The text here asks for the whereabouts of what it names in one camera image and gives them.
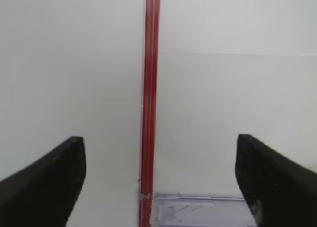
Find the left red strip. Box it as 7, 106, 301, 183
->
138, 0, 160, 227

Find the clear rail behind bottom bun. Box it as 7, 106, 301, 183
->
137, 191, 260, 227

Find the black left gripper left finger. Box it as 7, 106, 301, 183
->
0, 136, 86, 227

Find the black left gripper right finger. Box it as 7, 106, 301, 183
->
235, 134, 317, 227

